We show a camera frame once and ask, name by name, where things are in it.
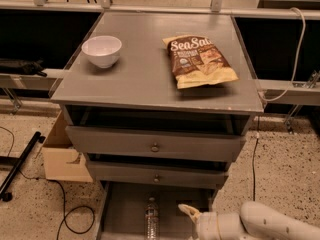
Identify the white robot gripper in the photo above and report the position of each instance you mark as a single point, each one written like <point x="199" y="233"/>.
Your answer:
<point x="205" y="224"/>

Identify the clear plastic water bottle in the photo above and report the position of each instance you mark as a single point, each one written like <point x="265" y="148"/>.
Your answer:
<point x="152" y="219"/>

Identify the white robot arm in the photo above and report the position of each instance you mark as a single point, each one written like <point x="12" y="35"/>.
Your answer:
<point x="255" y="221"/>

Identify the grey middle drawer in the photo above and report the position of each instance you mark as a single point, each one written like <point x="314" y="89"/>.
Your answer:
<point x="158" y="175"/>

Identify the grey top drawer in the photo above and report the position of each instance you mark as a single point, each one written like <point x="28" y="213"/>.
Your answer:
<point x="157" y="144"/>

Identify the grey open bottom drawer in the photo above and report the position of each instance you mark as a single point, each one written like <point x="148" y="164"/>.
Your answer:
<point x="124" y="211"/>

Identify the grey wooden drawer cabinet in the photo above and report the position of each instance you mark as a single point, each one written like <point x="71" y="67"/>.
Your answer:
<point x="139" y="92"/>

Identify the cardboard box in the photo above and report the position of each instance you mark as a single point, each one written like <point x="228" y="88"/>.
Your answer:
<point x="61" y="160"/>

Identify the brown sea salt chip bag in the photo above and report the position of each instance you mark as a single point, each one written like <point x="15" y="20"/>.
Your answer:
<point x="196" y="61"/>

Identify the white ceramic bowl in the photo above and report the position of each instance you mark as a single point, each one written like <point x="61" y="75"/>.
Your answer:
<point x="102" y="51"/>

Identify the black metal stand pole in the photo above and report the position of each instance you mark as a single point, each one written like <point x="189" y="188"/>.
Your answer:
<point x="14" y="164"/>

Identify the metal barrier rail frame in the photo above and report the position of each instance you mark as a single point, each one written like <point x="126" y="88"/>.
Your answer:
<point x="17" y="17"/>

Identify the black cloth on rail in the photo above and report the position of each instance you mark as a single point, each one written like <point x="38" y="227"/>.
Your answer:
<point x="21" y="67"/>

